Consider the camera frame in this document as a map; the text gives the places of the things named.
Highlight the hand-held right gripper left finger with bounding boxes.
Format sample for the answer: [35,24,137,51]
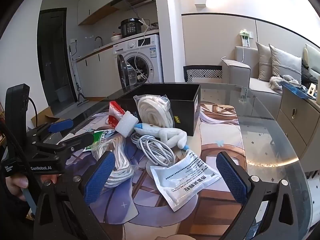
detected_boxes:
[33,151,118,240]

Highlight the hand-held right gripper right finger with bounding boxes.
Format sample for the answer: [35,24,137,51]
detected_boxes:
[216,151,307,240]

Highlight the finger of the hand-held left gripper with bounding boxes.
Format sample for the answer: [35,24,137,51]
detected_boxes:
[26,119,74,140]
[31,133,94,158]

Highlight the bagged white rope bundle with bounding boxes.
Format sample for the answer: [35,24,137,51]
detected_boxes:
[91,134,135,188]

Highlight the green and white packet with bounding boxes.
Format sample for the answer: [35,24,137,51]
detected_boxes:
[84,129,118,153]

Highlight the white printed pouch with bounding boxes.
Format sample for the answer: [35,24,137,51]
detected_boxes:
[150,149,222,212]

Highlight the red and white packet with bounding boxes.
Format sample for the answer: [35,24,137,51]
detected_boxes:
[109,101,127,130]

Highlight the white foam block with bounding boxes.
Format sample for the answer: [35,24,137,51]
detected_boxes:
[114,111,139,138]

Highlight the blue and white plush toy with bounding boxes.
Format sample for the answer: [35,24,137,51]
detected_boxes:
[134,122,190,152]

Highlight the black cardboard box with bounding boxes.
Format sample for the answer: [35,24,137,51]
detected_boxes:
[116,83,202,137]

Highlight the bagged white webbing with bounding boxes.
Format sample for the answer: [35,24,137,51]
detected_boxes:
[133,94,175,128]

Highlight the person's left hand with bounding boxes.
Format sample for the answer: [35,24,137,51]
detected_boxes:
[5,175,58,200]

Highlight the brown cardboard box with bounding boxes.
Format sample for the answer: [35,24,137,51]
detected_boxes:
[31,106,59,125]

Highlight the white bucket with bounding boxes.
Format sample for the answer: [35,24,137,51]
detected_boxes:
[54,85,69,102]

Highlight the printed table mat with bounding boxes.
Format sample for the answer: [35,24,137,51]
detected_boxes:
[64,100,247,240]

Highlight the floor mop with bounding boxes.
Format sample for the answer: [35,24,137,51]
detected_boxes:
[69,45,89,105]

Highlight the white base cabinet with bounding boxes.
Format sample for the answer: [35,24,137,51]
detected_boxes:
[75,52,118,98]

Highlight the beige side cabinet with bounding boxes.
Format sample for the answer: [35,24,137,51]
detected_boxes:
[275,82,320,150]

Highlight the beige sofa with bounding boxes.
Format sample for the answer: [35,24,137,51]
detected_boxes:
[221,46,320,105]

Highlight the grey furry cloth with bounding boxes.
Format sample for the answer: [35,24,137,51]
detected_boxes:
[269,74,299,90]

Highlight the blue flat pack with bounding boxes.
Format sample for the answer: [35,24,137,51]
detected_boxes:
[279,81,309,98]

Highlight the black white patterned chair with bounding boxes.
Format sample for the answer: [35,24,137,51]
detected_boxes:
[183,65,223,83]

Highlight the white washing machine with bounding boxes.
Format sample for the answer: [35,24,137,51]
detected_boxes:
[113,34,164,88]

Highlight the black pressure cooker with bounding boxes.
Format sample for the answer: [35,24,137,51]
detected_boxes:
[121,18,143,38]

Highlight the grey cushion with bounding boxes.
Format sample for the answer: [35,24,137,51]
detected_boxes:
[255,42,273,80]
[269,44,302,78]

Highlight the black jacket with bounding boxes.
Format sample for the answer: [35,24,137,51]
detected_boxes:
[301,59,319,88]

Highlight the pale green cushion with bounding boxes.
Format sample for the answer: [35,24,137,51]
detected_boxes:
[302,43,320,68]

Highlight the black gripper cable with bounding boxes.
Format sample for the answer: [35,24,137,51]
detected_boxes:
[28,97,39,127]

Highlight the white appliance cables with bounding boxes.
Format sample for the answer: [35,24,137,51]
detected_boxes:
[134,17,157,80]

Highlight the white charger cable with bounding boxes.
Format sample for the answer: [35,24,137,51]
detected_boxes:
[221,46,247,63]

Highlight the white wall cabinets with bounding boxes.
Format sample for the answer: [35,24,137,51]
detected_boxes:
[77,0,154,25]

